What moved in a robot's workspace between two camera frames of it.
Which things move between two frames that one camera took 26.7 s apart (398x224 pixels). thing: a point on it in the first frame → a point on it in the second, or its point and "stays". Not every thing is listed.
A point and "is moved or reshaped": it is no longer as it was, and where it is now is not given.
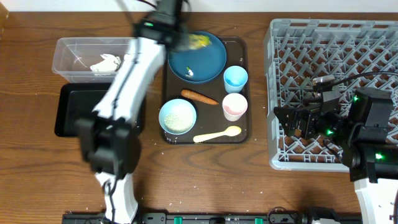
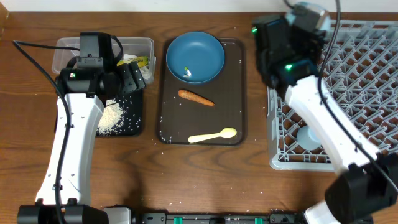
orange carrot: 196,96 stays
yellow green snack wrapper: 197,42 is moved or reshaped
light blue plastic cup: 235,78 → 306,139
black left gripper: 185,35 → 134,78
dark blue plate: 201,65 stays
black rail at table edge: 206,218 stays
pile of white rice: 177,122 is moved or reshaped
